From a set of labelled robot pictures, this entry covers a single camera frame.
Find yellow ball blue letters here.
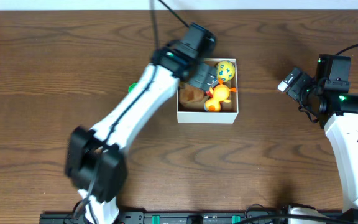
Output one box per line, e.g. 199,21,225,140
216,60,236,82

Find yellow rubber duck toy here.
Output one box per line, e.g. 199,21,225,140
204,79,237,112

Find brown plush toy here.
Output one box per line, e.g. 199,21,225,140
178,83,204,105

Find green round toy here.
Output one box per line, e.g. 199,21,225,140
128,83,137,93

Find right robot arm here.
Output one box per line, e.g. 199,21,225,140
278,54,358,222

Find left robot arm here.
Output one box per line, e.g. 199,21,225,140
65,23,216,223

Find white cardboard box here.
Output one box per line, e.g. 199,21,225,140
176,58,239,124

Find left black cable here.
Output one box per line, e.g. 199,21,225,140
149,0,191,52

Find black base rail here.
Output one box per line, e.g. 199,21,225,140
39,205,358,224

